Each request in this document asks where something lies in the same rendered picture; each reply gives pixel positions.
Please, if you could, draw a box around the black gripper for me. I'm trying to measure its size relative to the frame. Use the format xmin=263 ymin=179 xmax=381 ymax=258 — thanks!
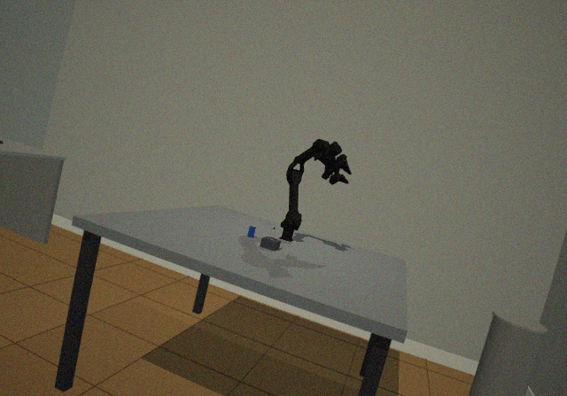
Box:
xmin=325 ymin=154 xmax=352 ymax=185

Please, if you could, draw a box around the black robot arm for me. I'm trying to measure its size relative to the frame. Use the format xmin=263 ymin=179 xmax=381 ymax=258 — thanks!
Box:
xmin=279 ymin=139 xmax=342 ymax=242

